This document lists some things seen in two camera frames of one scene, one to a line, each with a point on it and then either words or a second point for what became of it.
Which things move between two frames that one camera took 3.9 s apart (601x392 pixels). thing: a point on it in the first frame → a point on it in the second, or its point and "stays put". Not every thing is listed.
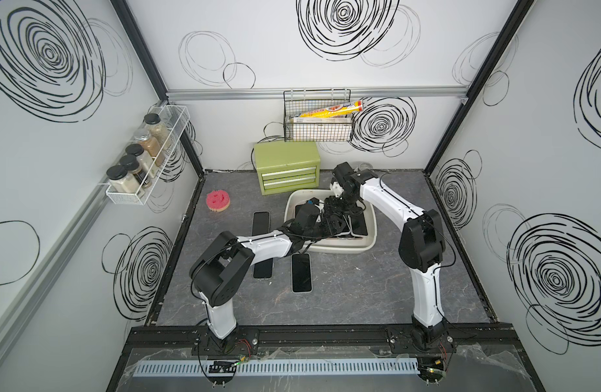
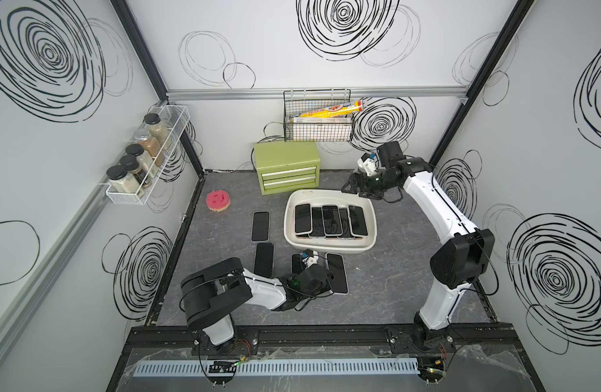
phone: x=260 y=223 stays put
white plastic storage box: x=340 y=244 stays put
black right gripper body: x=340 y=205 → x=371 y=186
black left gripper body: x=322 y=229 → x=322 y=287
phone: x=264 y=270 stays put
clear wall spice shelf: x=134 y=175 stays put
